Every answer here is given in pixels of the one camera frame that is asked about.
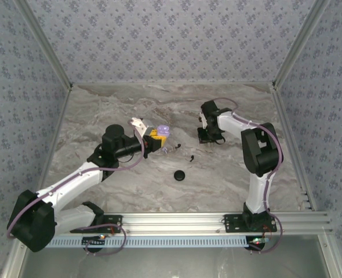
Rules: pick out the purple earbud charging case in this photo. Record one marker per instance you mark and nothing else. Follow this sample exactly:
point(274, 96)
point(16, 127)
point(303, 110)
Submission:
point(163, 129)

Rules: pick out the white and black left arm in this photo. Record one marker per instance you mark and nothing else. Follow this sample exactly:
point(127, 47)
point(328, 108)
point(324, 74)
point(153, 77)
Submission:
point(72, 185)

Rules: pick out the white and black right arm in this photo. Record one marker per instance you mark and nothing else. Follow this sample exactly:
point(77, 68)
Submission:
point(258, 191)

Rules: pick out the small LED circuit board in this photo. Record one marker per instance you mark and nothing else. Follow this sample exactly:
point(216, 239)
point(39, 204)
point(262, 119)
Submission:
point(94, 241)
point(256, 241)

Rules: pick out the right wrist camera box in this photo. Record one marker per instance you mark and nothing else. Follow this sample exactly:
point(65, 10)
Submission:
point(201, 118)

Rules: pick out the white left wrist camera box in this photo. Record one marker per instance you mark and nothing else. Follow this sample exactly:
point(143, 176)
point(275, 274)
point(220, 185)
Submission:
point(139, 126)

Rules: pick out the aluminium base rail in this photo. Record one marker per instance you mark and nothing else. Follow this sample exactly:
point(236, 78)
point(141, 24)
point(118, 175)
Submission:
point(174, 221)

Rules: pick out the aluminium table side rail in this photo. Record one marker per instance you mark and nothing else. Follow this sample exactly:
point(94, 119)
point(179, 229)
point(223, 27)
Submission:
point(292, 144)

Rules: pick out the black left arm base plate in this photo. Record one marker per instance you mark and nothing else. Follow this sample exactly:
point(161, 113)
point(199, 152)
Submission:
point(114, 222)

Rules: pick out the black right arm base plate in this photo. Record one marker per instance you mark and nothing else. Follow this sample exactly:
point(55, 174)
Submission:
point(232, 224)

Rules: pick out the aluminium frame post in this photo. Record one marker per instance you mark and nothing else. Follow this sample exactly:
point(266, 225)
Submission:
point(46, 43)
point(298, 43)

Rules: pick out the aluminium frame leg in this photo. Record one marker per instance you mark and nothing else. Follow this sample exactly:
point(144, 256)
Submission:
point(333, 257)
point(14, 267)

